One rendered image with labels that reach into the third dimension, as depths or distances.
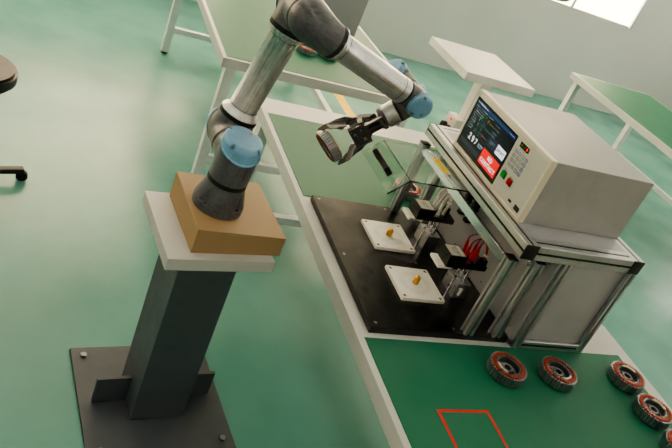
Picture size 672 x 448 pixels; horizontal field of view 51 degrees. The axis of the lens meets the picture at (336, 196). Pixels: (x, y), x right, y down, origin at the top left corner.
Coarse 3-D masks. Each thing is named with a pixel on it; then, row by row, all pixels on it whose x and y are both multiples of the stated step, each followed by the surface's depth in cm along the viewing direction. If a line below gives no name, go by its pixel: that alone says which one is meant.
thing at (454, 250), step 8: (440, 248) 213; (448, 248) 210; (456, 248) 212; (432, 256) 212; (440, 256) 212; (448, 256) 208; (456, 256) 208; (464, 256) 210; (440, 264) 209; (448, 264) 209; (456, 264) 210; (464, 264) 211; (472, 264) 213; (480, 264) 214; (456, 272) 220; (464, 272) 217; (464, 280) 216
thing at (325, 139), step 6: (318, 132) 222; (324, 132) 221; (318, 138) 225; (324, 138) 219; (330, 138) 219; (324, 144) 220; (330, 144) 220; (336, 144) 220; (324, 150) 228; (330, 150) 219; (336, 150) 220; (330, 156) 222; (336, 156) 221
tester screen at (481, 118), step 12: (480, 108) 219; (468, 120) 224; (480, 120) 218; (492, 120) 213; (468, 132) 223; (480, 132) 217; (492, 132) 212; (504, 132) 207; (480, 144) 216; (504, 144) 206
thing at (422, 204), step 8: (416, 200) 230; (424, 200) 232; (408, 208) 232; (416, 208) 228; (424, 208) 227; (432, 208) 229; (408, 216) 228; (416, 216) 228; (424, 216) 228; (432, 216) 230; (440, 216) 232; (448, 216) 234; (432, 224) 236; (432, 232) 235
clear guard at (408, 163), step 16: (384, 144) 223; (400, 144) 227; (368, 160) 220; (400, 160) 216; (416, 160) 220; (432, 160) 225; (384, 176) 212; (400, 176) 209; (416, 176) 210; (432, 176) 214; (448, 176) 219
